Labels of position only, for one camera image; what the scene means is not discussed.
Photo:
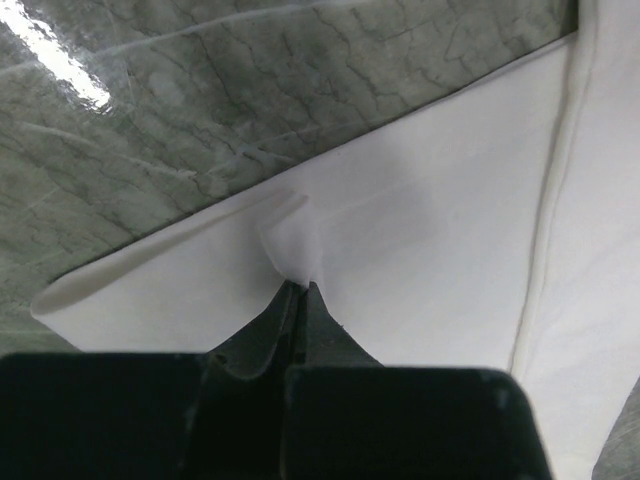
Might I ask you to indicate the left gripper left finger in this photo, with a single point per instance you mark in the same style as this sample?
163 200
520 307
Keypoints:
151 416

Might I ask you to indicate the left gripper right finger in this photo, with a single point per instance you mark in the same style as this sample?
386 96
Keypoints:
373 422

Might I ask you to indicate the white t-shirt red print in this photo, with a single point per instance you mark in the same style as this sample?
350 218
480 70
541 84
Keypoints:
497 228

